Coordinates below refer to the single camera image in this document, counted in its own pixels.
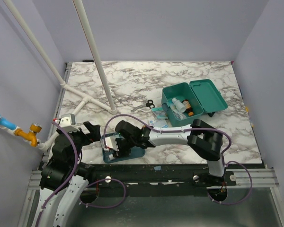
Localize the white pvc pipe frame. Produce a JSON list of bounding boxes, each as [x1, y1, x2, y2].
[[2, 0, 119, 152]]

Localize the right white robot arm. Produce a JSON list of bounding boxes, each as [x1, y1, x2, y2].
[[115, 120, 226, 185]]

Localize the black handled scissors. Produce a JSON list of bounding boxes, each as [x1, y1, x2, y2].
[[145, 100, 155, 109]]

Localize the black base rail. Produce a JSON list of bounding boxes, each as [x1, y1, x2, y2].
[[75, 163, 261, 197]]

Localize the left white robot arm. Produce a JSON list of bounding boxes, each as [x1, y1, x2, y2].
[[32, 117, 101, 227]]

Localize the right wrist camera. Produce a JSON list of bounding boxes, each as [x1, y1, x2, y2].
[[103, 135, 119, 151]]

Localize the orange blue pipe valve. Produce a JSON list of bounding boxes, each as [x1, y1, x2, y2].
[[0, 114, 42, 147]]

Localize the small blue wipe packets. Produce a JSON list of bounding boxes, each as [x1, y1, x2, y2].
[[148, 119, 169, 128]]

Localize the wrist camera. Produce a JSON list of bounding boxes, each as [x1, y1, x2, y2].
[[56, 113, 78, 132], [103, 135, 119, 151]]

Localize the blue white gauze packet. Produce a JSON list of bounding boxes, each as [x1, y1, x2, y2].
[[151, 107, 168, 120]]

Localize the teal divided tray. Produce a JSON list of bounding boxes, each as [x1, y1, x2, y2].
[[100, 133, 146, 164]]

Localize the white plastic bottle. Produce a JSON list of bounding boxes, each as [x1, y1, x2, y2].
[[172, 98, 186, 113]]

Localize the brown medicine bottle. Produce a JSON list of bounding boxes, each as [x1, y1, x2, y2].
[[182, 99, 195, 117]]

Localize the teal medicine kit box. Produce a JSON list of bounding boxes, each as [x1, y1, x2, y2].
[[161, 79, 228, 127]]

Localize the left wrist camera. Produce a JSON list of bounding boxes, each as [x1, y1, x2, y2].
[[56, 113, 78, 132]]

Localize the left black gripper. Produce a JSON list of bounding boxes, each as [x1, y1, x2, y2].
[[58, 121, 101, 166]]

